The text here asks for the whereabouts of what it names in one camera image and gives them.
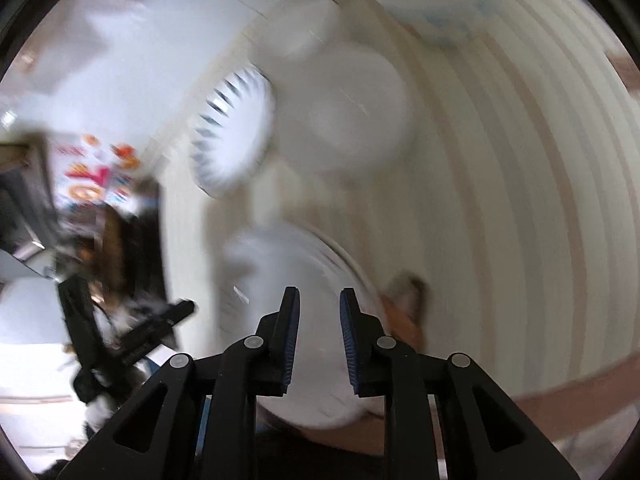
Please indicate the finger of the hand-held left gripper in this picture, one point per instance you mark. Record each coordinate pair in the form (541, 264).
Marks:
(159, 323)

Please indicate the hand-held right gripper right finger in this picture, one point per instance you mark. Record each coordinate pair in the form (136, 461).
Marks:
(348, 345)

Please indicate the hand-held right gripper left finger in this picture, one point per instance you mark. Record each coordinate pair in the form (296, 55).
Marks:
(291, 345)

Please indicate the large white plate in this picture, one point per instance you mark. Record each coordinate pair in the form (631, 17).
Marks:
(295, 270)

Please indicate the brown blurred object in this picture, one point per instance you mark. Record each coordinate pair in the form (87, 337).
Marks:
(406, 296)

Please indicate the dark cabinet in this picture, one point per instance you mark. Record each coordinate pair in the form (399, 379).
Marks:
(25, 200)

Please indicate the striped table cloth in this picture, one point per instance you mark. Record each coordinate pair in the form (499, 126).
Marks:
(500, 210)

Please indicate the white plate with striped rim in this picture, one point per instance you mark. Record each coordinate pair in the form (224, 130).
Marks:
(231, 130)

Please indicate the plain white plate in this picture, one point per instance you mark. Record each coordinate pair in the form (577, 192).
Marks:
(345, 110)

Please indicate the small white bowl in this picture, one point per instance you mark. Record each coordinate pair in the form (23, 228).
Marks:
(300, 27)

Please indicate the white bowl with blue pattern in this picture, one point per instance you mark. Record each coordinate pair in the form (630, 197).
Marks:
(432, 2)

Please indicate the colourful wall poster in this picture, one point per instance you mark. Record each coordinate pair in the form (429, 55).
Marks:
(95, 167)

